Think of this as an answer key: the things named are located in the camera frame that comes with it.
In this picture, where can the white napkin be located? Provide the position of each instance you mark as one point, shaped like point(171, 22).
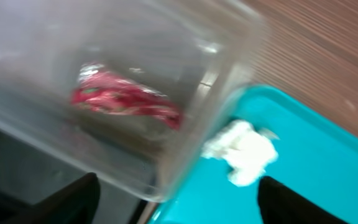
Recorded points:
point(246, 150)

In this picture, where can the clear plastic bin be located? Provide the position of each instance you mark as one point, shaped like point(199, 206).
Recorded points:
point(198, 53)

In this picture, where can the black tray bin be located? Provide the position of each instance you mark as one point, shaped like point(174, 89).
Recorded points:
point(28, 176)

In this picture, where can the red snack wrapper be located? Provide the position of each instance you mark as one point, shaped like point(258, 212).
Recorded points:
point(106, 91)

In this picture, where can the teal plastic tray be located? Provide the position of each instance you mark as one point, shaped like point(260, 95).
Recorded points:
point(316, 158)

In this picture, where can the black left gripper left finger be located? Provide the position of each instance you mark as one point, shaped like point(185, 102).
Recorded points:
point(75, 203)

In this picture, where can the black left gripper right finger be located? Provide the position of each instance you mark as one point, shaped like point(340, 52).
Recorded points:
point(280, 205)

